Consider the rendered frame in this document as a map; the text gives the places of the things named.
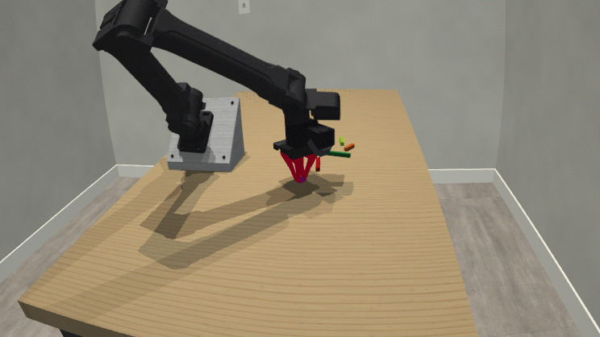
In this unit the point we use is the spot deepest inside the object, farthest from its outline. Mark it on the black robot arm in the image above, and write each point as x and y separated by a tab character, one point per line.
283	88

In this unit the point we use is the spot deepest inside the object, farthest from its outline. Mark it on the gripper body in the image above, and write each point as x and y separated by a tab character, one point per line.
293	153

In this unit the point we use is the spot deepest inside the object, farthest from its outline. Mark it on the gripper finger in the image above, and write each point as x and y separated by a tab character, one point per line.
297	163
311	159

